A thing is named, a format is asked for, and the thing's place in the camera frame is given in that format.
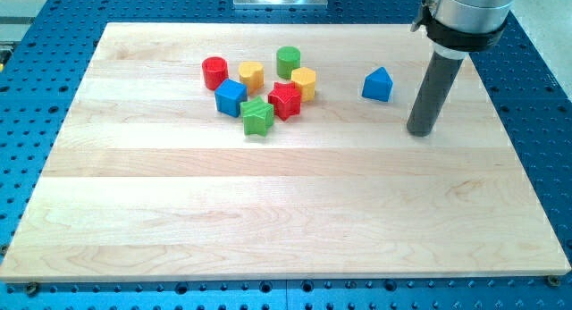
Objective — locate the blue triangle block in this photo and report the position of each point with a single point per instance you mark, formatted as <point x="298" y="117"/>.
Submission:
<point x="378" y="85"/>

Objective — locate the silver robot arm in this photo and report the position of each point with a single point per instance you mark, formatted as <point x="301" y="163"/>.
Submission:
<point x="460" y="27"/>

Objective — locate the light wooden board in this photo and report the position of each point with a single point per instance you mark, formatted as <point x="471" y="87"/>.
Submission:
<point x="147" y="181"/>

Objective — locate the green star block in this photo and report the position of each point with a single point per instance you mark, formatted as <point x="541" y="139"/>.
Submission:
<point x="257" y="116"/>

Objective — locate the red star block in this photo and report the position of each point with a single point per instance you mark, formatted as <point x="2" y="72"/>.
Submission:
<point x="286" y="100"/>

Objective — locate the yellow hexagon block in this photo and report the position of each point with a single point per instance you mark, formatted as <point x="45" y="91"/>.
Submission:
<point x="304" y="80"/>

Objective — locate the blue cube block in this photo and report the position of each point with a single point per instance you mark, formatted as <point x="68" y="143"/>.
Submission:
<point x="228" y="97"/>

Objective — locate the yellow heart block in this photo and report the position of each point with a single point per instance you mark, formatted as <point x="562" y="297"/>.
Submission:
<point x="252" y="75"/>

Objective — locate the green cylinder block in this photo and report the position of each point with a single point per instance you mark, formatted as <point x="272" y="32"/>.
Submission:
<point x="287" y="59"/>

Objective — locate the red cylinder block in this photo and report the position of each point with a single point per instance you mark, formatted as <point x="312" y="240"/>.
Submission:
<point x="215" y="71"/>

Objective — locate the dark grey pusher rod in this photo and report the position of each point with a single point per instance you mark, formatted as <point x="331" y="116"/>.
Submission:
<point x="435" y="87"/>

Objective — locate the blue perforated table plate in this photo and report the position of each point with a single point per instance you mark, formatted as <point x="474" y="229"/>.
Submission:
<point x="45" y="69"/>

